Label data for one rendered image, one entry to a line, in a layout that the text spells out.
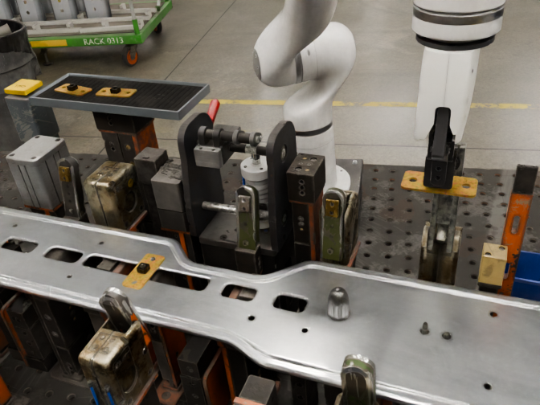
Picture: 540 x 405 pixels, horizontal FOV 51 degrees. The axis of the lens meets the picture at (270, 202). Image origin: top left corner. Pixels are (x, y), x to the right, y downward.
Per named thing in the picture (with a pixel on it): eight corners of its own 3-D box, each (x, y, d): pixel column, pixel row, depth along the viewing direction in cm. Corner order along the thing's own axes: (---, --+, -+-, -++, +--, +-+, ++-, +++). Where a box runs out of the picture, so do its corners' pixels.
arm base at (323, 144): (290, 162, 159) (282, 104, 148) (356, 167, 153) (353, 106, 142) (270, 203, 145) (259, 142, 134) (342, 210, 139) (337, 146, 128)
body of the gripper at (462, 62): (424, 6, 60) (417, 103, 66) (408, 39, 52) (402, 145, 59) (499, 8, 57) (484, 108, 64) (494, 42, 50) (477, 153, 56)
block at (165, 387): (151, 400, 110) (116, 292, 93) (182, 349, 119) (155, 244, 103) (175, 407, 108) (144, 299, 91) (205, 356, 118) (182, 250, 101)
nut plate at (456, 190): (399, 189, 66) (400, 180, 65) (405, 172, 68) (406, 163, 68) (475, 198, 63) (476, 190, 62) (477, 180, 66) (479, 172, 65)
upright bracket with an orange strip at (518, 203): (471, 393, 105) (516, 165, 77) (472, 387, 106) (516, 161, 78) (488, 397, 104) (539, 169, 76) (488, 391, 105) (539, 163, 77)
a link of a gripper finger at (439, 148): (443, 75, 56) (443, 98, 61) (431, 147, 55) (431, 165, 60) (455, 75, 56) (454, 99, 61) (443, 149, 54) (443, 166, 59)
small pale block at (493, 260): (455, 407, 103) (481, 256, 82) (457, 392, 105) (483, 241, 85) (475, 413, 102) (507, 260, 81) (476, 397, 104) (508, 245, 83)
